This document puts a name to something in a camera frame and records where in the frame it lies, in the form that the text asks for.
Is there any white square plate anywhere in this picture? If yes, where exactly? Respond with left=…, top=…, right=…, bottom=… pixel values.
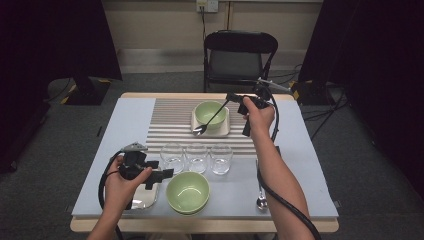
left=131, top=166, right=161, bottom=211
left=190, top=105, right=231, bottom=139

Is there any black floor cable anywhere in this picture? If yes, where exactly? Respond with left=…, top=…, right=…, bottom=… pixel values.
left=266, top=63, right=303, bottom=88
left=43, top=78, right=73, bottom=103
left=301, top=84, right=349, bottom=141

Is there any dark low block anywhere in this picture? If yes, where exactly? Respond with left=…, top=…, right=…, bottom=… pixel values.
left=0, top=99, right=52, bottom=174

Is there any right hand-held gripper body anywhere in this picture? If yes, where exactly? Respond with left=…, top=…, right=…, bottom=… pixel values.
left=241, top=77, right=292, bottom=138

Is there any metal spoon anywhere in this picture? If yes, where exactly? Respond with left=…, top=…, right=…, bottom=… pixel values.
left=192, top=99, right=232, bottom=137
left=255, top=186, right=269, bottom=212

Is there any person's right hand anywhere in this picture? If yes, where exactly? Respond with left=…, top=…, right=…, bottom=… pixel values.
left=244, top=99, right=277, bottom=138

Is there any green bowl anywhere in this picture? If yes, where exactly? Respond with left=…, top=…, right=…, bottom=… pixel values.
left=169, top=204, right=208, bottom=216
left=165, top=171, right=211, bottom=213
left=194, top=100, right=228, bottom=131

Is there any hand-held gripper black cable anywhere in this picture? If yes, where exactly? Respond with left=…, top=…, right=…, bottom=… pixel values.
left=255, top=83, right=324, bottom=240
left=97, top=149, right=126, bottom=240

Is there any black stand base hazard tape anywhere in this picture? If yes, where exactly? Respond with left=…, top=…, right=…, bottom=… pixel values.
left=289, top=79, right=336, bottom=107
left=60, top=75, right=112, bottom=107

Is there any striped woven placemat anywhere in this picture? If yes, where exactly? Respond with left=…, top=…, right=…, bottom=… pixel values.
left=143, top=97, right=270, bottom=157

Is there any black folding chair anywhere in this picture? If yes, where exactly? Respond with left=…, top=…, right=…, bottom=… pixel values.
left=203, top=29, right=279, bottom=94

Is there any left hand-held gripper black cable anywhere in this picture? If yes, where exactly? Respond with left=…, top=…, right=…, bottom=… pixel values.
left=97, top=149, right=126, bottom=240

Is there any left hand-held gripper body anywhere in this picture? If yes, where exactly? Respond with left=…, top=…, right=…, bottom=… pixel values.
left=117, top=142, right=162, bottom=183

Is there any person's left hand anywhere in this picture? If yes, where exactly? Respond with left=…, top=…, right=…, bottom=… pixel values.
left=104, top=155, right=153, bottom=214

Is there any white wall socket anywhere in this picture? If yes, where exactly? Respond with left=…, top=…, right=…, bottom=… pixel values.
left=195, top=0, right=219, bottom=14

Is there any black plugged wall cable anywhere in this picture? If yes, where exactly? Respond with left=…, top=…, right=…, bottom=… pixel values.
left=199, top=5, right=208, bottom=43

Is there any black curtain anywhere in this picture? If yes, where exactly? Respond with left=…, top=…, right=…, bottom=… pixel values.
left=297, top=0, right=424, bottom=201
left=0, top=0, right=123, bottom=101

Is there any right hand-held gripper black cable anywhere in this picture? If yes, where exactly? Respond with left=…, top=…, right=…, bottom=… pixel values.
left=255, top=83, right=324, bottom=240

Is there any clear drinking glass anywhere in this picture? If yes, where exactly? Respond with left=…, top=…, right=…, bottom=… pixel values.
left=209, top=143, right=234, bottom=176
left=159, top=143, right=185, bottom=174
left=184, top=142, right=209, bottom=174

